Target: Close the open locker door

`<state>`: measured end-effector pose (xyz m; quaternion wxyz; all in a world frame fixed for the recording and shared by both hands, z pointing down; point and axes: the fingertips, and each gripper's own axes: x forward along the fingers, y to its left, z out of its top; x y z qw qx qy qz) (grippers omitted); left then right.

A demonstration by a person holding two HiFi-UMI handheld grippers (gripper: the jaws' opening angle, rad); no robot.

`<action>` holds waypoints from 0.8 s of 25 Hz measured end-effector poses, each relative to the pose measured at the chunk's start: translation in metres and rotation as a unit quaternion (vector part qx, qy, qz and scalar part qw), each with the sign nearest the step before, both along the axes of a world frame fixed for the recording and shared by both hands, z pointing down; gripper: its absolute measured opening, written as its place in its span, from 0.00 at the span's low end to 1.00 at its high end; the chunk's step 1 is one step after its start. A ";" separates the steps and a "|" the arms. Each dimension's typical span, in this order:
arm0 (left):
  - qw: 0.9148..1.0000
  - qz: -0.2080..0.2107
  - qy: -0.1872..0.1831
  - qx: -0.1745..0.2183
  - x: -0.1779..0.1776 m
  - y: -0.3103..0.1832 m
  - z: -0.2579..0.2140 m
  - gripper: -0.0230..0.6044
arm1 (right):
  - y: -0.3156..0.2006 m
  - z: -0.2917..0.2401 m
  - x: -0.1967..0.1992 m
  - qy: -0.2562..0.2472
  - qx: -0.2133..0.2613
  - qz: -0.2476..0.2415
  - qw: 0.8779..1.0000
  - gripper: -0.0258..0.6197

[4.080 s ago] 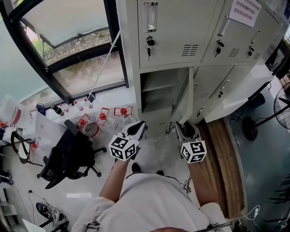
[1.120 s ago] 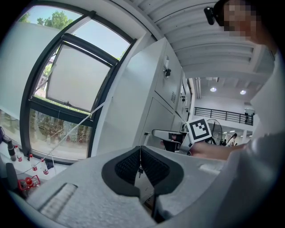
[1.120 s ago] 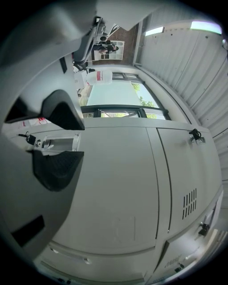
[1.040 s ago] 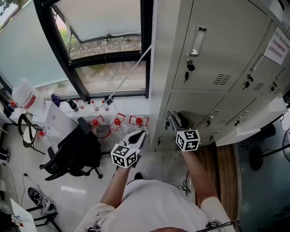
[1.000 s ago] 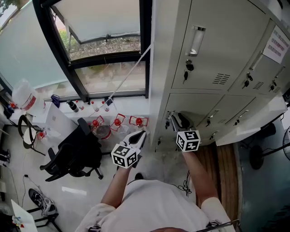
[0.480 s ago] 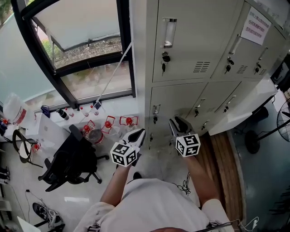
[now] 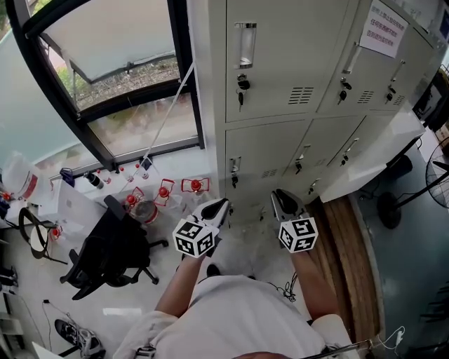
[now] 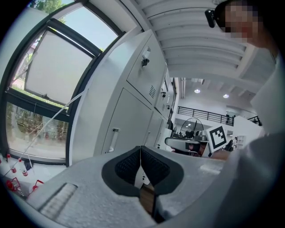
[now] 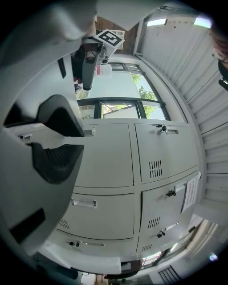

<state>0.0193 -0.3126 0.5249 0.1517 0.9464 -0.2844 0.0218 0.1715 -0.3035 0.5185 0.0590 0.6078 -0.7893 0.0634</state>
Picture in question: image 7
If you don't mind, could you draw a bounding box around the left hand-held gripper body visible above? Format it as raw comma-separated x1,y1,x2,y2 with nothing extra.
172,215,222,259

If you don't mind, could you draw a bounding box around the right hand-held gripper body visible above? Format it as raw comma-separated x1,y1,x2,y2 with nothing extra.
279,214,319,254

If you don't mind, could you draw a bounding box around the grey locker door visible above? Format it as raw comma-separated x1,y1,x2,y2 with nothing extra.
225,119,312,199

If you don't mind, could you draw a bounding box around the grey metal locker cabinet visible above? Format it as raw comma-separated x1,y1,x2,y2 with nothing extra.
187,0,445,225

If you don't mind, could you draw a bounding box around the person's right forearm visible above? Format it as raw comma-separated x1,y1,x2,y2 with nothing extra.
290,250,340,320

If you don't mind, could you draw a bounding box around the person's left forearm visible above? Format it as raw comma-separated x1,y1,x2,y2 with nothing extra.
154,254,204,318

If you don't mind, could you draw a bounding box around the black office chair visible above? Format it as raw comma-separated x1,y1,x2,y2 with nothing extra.
59,195,169,301

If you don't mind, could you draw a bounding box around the black standing fan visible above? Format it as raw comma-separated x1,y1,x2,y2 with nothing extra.
377,138,449,231

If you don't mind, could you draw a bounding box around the white pole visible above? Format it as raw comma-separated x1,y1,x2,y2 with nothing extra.
117,62,194,194

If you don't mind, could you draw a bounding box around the white table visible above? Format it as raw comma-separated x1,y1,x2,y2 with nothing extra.
321,104,427,203

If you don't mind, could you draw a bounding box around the dark blue bin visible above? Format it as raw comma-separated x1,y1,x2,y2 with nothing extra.
389,154,413,177

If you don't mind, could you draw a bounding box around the black thermos bottle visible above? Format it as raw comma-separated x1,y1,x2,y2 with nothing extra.
83,171,105,190

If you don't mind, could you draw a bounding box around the white box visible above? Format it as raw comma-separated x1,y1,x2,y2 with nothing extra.
36,178,106,239

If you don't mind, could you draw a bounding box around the black and white sneaker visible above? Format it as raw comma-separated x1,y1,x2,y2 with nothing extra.
54,318,83,346
75,327,106,358

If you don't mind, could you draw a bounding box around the black jacket on rack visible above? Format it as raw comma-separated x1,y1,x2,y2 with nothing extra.
412,65,449,133

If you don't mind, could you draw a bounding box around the large clear water dispenser bottle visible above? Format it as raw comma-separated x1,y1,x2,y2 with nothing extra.
1,151,41,201

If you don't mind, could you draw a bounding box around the white paper notice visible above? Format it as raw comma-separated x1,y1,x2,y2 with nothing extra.
359,0,410,59

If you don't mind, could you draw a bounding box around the black framed window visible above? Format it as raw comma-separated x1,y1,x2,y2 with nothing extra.
6,0,206,172

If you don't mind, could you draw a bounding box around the clear jug with red handle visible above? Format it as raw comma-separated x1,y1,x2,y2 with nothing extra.
124,187,159,225
180,177,211,208
153,178,183,211
48,224,66,243

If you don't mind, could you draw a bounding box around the black cable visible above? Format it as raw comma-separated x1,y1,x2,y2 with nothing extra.
268,271,299,302

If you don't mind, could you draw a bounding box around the white charger cable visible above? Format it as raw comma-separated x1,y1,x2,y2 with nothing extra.
371,325,408,351

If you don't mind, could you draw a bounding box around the round stool with black frame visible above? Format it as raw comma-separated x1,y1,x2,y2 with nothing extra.
18,207,68,266

